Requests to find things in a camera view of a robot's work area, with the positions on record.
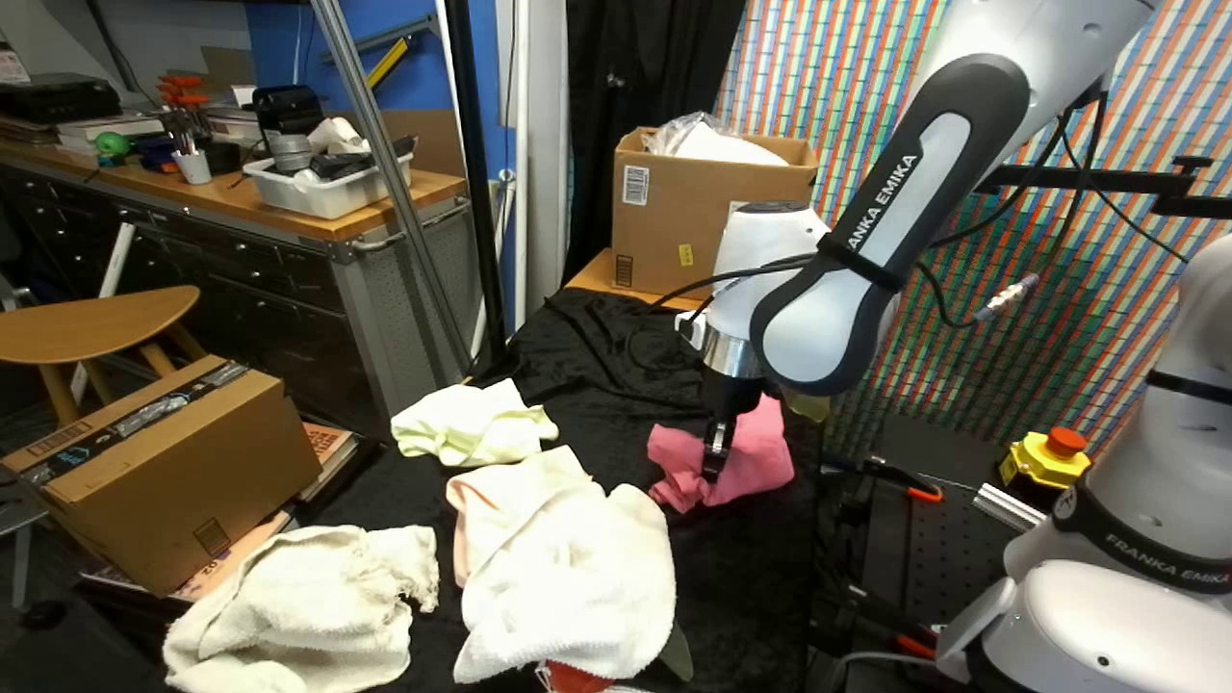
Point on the black vertical pole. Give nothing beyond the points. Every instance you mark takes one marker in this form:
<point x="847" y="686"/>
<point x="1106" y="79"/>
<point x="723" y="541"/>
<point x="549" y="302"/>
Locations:
<point x="472" y="196"/>

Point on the yellow red emergency stop button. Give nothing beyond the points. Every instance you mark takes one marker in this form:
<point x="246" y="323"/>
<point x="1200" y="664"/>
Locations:
<point x="1045" y="461"/>

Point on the white plastic bag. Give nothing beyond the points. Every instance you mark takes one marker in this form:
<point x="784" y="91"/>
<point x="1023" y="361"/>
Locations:
<point x="715" y="141"/>

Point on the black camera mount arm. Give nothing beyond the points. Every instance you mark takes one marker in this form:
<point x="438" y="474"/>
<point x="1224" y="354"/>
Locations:
<point x="1129" y="185"/>

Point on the cardboard box with white label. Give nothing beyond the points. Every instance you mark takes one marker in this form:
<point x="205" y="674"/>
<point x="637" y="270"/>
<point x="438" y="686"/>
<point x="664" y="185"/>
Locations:
<point x="667" y="219"/>

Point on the white cup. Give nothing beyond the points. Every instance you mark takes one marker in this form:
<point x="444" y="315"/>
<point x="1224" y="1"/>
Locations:
<point x="195" y="168"/>

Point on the pale green cloth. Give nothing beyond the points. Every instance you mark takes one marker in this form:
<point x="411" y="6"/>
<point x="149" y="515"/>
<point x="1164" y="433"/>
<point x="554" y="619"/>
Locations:
<point x="467" y="427"/>

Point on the pink cloth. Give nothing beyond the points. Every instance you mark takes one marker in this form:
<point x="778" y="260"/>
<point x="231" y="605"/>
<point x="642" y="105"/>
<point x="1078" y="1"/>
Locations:
<point x="751" y="464"/>

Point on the grey workbench with wooden top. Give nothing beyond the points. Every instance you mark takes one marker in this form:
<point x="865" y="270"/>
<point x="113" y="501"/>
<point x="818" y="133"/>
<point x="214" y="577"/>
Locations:
<point x="308" y="277"/>

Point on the cream terry towel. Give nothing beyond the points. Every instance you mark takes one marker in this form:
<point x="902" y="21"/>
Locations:
<point x="302" y="612"/>

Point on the black velvet table cover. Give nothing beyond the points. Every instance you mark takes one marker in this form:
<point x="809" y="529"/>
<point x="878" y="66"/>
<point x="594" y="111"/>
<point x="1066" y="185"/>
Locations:
<point x="601" y="361"/>

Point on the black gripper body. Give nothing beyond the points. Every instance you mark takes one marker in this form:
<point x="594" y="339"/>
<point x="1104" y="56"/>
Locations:
<point x="738" y="404"/>

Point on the white cloth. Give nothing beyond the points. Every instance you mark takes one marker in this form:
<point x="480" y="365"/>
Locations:
<point x="570" y="591"/>

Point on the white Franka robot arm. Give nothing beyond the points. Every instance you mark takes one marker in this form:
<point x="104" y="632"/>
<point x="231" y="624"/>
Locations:
<point x="1129" y="603"/>

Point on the light wooden board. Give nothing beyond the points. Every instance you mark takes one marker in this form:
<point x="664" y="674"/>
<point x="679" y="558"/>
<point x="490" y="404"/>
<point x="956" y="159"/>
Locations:
<point x="597" y="277"/>

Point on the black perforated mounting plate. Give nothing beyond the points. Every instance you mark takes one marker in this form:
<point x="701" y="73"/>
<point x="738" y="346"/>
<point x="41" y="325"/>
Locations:
<point x="938" y="551"/>

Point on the silver tripod pole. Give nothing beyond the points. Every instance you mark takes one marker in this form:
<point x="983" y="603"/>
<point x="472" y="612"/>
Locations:
<point x="389" y="196"/>

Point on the silver green cylinder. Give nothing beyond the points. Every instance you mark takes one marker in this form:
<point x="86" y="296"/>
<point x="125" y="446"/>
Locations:
<point x="1009" y="508"/>

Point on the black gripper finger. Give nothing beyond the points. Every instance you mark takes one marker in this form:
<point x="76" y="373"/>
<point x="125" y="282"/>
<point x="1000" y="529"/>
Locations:
<point x="716" y="449"/>

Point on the long cardboard box black tape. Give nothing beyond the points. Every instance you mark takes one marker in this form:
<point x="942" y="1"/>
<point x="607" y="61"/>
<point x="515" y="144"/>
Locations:
<point x="166" y="474"/>

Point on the white plastic bin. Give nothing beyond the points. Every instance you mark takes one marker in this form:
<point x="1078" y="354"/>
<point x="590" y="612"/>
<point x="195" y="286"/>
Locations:
<point x="312" y="191"/>

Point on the black curtain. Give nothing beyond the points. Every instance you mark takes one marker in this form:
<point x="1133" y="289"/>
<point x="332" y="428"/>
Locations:
<point x="648" y="64"/>

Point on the wooden stool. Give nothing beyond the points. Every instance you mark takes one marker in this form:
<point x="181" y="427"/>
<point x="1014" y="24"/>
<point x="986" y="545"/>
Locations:
<point x="89" y="331"/>

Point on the black flat device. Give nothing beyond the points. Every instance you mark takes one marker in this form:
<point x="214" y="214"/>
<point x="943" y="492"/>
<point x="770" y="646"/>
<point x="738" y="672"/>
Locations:
<point x="58" y="98"/>

